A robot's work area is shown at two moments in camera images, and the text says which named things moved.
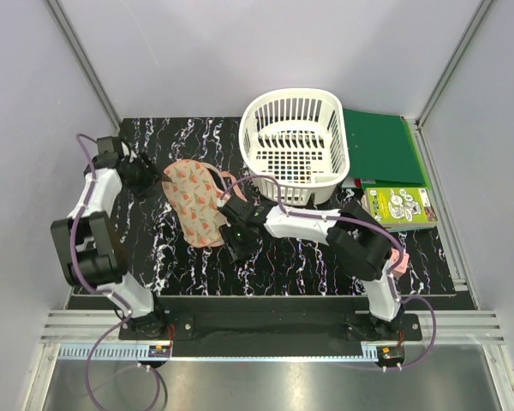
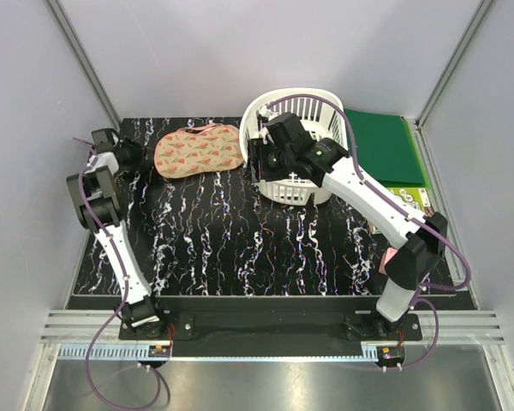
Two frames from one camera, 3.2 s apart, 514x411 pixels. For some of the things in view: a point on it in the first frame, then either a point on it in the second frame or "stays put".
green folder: (382, 150) stays put
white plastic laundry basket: (298, 136) stays put
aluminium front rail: (96, 335) stays put
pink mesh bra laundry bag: (194, 194) to (185, 152)
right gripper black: (235, 249) to (257, 151)
